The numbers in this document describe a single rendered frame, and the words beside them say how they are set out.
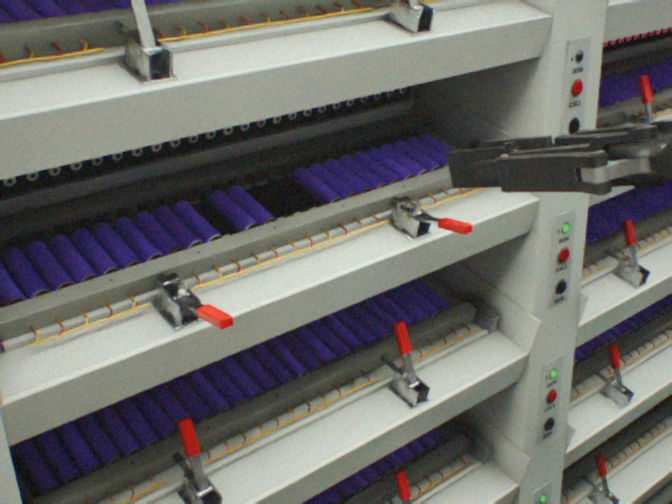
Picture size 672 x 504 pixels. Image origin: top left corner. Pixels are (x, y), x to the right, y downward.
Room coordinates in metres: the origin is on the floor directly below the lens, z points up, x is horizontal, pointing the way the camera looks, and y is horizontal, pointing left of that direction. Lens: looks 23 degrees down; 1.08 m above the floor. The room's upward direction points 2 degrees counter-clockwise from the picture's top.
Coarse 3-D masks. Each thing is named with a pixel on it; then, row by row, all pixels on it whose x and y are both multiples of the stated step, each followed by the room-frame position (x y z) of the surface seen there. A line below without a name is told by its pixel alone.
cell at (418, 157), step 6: (396, 144) 0.91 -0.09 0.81; (402, 144) 0.91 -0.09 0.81; (402, 150) 0.90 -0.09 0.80; (408, 150) 0.90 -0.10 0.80; (414, 150) 0.89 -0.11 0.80; (408, 156) 0.89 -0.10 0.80; (414, 156) 0.89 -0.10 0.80; (420, 156) 0.88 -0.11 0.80; (426, 156) 0.88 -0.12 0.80; (420, 162) 0.88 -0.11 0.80; (426, 162) 0.87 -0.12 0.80; (432, 162) 0.87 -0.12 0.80; (426, 168) 0.87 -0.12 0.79; (432, 168) 0.86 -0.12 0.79
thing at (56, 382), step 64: (320, 128) 0.89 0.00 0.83; (448, 128) 0.97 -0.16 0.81; (64, 192) 0.71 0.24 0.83; (512, 192) 0.86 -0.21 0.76; (0, 256) 0.65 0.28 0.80; (320, 256) 0.71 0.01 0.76; (384, 256) 0.72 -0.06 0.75; (448, 256) 0.78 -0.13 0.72; (128, 320) 0.59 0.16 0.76; (256, 320) 0.63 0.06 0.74; (0, 384) 0.51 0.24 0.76; (64, 384) 0.52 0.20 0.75; (128, 384) 0.56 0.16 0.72
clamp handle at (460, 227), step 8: (416, 208) 0.76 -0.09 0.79; (416, 216) 0.75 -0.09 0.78; (424, 216) 0.75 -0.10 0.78; (432, 216) 0.75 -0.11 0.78; (440, 224) 0.73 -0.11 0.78; (448, 224) 0.72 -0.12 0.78; (456, 224) 0.71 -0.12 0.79; (464, 224) 0.71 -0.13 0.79; (472, 224) 0.71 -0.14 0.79; (464, 232) 0.70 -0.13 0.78
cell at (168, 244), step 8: (136, 216) 0.71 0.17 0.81; (144, 216) 0.71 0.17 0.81; (152, 216) 0.71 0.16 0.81; (136, 224) 0.70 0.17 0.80; (144, 224) 0.70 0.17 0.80; (152, 224) 0.70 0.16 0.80; (144, 232) 0.69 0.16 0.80; (152, 232) 0.69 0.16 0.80; (160, 232) 0.68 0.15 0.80; (152, 240) 0.68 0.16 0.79; (160, 240) 0.68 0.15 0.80; (168, 240) 0.67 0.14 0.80; (160, 248) 0.67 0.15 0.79; (168, 248) 0.66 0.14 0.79; (176, 248) 0.67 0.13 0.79
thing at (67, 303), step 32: (384, 192) 0.79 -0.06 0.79; (416, 192) 0.81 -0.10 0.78; (288, 224) 0.71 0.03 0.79; (320, 224) 0.73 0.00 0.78; (192, 256) 0.65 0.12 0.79; (224, 256) 0.66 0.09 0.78; (256, 256) 0.68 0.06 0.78; (288, 256) 0.69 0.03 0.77; (64, 288) 0.59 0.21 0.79; (96, 288) 0.59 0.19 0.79; (128, 288) 0.61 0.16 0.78; (192, 288) 0.63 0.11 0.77; (0, 320) 0.54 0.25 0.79; (32, 320) 0.56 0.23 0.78; (64, 320) 0.58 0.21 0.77
